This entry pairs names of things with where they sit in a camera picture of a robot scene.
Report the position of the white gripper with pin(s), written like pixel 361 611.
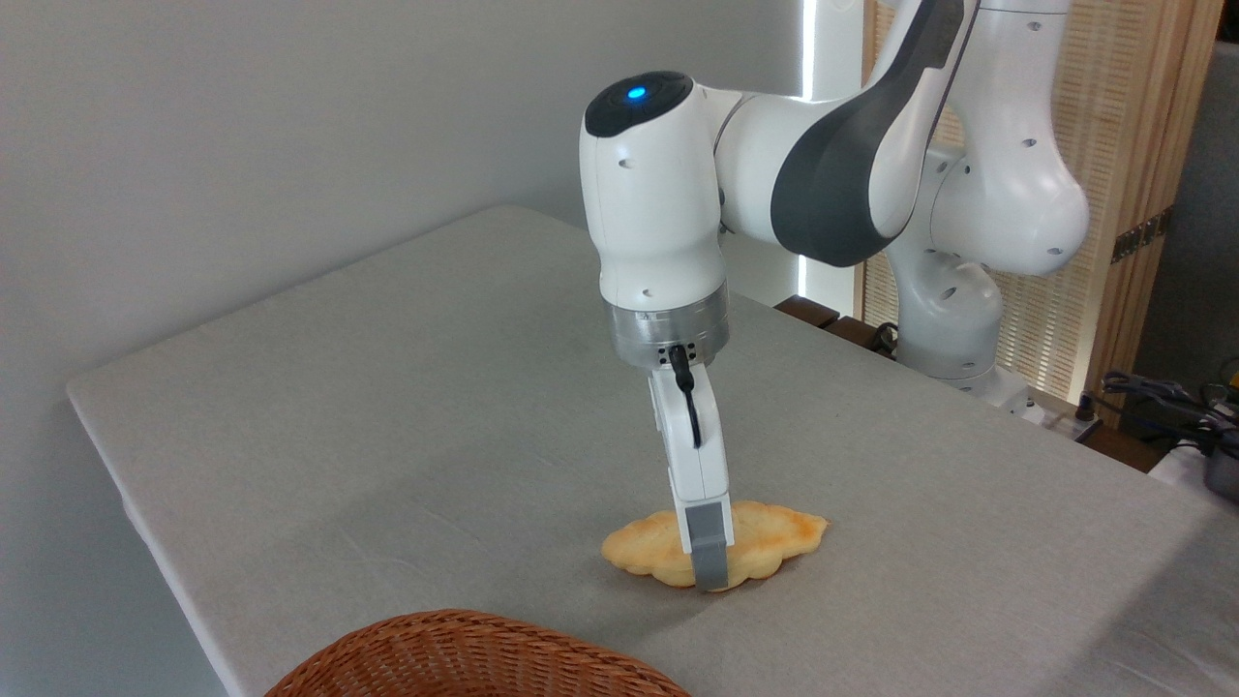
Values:
pixel 704 479

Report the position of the grey table cloth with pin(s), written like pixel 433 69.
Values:
pixel 387 436

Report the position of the silver metal wrist flange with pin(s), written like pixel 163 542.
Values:
pixel 639 334

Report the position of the brown woven wicker basket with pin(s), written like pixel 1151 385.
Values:
pixel 465 658

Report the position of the white power strip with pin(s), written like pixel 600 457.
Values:
pixel 1070 424

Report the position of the golden leaf-shaped bread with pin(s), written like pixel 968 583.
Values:
pixel 774 532

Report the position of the white vertical light strip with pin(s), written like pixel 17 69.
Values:
pixel 805 48

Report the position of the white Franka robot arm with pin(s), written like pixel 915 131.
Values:
pixel 658 194

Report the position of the light wooden slatted screen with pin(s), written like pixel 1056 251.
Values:
pixel 1133 116

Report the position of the dark metal screen hinge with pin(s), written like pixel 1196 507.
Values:
pixel 1142 237

